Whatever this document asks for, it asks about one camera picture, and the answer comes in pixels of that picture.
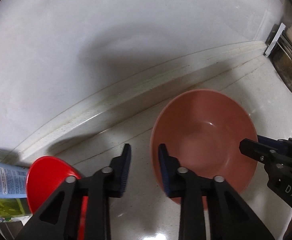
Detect red bowl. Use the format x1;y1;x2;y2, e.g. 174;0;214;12
22;156;83;239

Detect pink bowl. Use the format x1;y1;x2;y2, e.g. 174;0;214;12
149;88;259;205

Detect white metal kitchen rack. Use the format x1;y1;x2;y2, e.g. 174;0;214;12
264;22;286;57

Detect green dish soap bottle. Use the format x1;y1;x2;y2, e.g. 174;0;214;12
0;198;32;223

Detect white blue pump bottle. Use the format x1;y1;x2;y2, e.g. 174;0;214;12
0;163;29;199

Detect steel pot with handle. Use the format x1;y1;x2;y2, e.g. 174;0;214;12
269;34;292;93

